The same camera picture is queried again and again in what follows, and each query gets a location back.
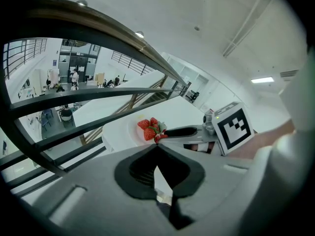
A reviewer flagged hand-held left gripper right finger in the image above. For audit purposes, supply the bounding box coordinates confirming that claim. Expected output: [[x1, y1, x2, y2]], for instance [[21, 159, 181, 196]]
[[157, 144, 254, 236]]

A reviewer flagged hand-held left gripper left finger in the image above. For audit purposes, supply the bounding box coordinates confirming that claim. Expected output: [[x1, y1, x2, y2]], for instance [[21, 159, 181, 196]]
[[31, 144, 173, 236]]

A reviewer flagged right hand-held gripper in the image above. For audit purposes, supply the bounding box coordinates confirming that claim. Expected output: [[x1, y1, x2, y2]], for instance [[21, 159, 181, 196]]
[[164, 101, 255, 156]]

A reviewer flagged plate of red strawberries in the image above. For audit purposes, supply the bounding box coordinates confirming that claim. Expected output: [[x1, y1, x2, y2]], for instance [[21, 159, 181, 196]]
[[127, 118, 173, 148]]

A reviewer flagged person's right forearm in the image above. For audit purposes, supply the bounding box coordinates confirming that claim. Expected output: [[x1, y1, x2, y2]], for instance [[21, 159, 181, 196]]
[[227, 119, 296, 160]]

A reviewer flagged white table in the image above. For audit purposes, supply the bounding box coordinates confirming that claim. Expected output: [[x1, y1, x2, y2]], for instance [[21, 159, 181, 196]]
[[101, 96, 216, 155]]

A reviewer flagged black office chair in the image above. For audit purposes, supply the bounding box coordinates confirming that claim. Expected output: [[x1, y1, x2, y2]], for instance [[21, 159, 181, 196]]
[[186, 91, 200, 103]]

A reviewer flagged blue chair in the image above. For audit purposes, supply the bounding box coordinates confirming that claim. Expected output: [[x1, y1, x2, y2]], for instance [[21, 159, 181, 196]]
[[40, 108, 54, 128]]

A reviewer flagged rectangular ceiling light panel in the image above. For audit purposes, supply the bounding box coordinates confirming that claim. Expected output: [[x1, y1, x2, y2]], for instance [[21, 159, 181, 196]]
[[250, 76, 275, 84]]

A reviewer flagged black railing with wooden handrail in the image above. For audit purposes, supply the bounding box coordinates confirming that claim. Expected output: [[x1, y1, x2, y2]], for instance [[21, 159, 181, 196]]
[[0, 0, 192, 199]]

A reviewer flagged ceiling air vent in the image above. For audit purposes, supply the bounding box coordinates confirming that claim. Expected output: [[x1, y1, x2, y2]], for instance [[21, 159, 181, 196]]
[[279, 69, 300, 79]]

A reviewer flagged white ceiling cable duct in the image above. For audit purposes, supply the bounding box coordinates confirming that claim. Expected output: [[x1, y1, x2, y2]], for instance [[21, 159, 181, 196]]
[[222, 0, 268, 58]]

